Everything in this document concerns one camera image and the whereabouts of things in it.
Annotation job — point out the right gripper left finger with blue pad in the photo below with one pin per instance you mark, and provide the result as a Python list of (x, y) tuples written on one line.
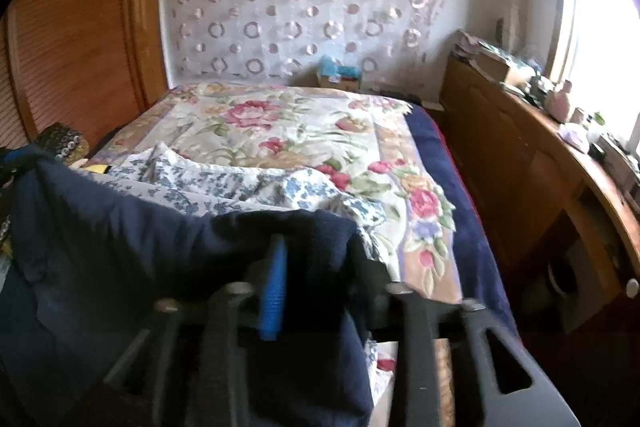
[(191, 362)]

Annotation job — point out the cardboard box on cabinet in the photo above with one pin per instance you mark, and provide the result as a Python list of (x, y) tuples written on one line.
[(498, 69)]

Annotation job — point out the navy printed t-shirt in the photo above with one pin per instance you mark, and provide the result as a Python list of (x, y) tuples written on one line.
[(89, 262)]

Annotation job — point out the dark circle patterned cloth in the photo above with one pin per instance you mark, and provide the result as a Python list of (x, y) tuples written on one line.
[(63, 142)]

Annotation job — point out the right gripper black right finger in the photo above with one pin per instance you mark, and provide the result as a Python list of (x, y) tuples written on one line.
[(496, 382)]

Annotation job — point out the brown wooden wardrobe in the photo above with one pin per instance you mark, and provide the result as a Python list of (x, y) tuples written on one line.
[(95, 65)]

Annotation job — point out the blue floral white pillow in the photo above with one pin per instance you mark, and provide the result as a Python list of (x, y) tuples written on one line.
[(160, 175)]

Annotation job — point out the pink bottle on cabinet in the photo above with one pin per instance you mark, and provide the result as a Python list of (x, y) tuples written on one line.
[(558, 104)]

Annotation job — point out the window with brown frame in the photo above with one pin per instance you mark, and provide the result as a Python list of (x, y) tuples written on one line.
[(597, 53)]

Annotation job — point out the floral pink quilt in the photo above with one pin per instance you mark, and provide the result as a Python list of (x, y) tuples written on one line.
[(361, 142)]

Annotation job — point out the navy blue bed blanket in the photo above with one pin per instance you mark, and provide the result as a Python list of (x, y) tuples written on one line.
[(477, 267)]

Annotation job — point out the yellow plush toy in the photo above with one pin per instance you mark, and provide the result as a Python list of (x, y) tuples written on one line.
[(98, 168)]

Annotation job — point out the wooden side cabinet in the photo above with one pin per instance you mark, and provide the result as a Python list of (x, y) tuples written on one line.
[(539, 199)]

